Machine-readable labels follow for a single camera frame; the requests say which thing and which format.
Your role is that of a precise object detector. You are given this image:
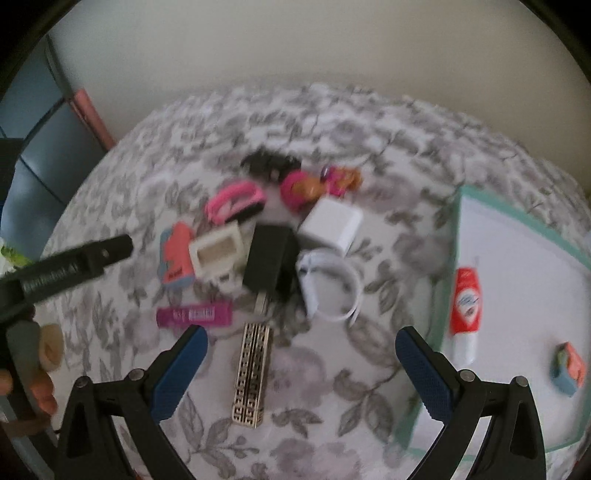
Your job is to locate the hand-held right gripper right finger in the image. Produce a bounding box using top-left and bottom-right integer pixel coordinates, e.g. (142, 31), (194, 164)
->
(396, 326), (548, 480)

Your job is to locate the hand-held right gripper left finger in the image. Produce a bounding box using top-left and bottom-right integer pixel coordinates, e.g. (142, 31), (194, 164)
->
(55, 324), (208, 480)

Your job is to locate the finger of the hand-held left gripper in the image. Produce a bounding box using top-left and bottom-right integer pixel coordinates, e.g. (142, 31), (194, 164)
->
(81, 234), (134, 278)

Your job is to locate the magenta item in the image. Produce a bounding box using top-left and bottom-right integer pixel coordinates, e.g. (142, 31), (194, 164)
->
(156, 302), (233, 329)

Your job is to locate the coral and blue eraser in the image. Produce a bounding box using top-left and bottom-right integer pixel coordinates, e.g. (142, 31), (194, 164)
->
(158, 222), (195, 287)

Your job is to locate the gold patterned lipstick case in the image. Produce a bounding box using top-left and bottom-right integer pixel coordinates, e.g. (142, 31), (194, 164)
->
(231, 322), (274, 429)

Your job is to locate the white slotted plastic box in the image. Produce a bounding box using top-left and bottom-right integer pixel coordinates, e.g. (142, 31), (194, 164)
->
(188, 219), (245, 283)

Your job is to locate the teal rimmed white tray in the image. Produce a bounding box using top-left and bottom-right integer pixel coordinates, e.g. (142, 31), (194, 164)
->
(392, 185), (591, 462)

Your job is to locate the black power adapter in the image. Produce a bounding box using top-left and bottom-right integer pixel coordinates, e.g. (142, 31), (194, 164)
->
(242, 224), (301, 315)

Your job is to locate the person's left hand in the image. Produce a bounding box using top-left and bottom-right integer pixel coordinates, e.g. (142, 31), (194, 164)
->
(30, 324), (64, 416)

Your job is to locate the green and white object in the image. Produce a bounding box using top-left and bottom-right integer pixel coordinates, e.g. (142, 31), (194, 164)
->
(0, 240), (28, 273)

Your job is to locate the red and white tube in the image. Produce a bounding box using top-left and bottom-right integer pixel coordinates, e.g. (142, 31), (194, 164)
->
(449, 265), (482, 367)

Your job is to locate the dark blue cabinet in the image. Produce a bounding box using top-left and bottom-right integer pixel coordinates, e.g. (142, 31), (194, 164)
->
(0, 34), (107, 222)

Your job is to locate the pink board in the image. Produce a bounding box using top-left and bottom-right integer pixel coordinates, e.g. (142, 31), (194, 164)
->
(69, 88), (116, 151)

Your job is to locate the small orange and blue box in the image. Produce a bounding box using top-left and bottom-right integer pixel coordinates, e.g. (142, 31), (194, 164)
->
(551, 342), (587, 397)

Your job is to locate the white charger cube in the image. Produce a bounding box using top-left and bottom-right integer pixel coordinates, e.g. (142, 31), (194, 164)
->
(298, 198), (363, 256)

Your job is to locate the black hair clip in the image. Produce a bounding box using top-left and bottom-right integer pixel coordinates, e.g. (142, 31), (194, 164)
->
(240, 147), (301, 181)

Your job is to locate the pink doll toy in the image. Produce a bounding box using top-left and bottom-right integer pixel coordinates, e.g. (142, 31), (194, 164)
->
(279, 166), (363, 213)

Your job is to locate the grey floral bedspread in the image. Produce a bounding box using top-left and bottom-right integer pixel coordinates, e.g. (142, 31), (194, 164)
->
(34, 83), (591, 480)

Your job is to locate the pink ring toy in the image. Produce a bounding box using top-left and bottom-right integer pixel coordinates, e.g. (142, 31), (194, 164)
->
(204, 181), (269, 225)

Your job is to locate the white coiled cable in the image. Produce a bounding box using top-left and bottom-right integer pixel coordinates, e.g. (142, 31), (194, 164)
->
(295, 248), (363, 324)

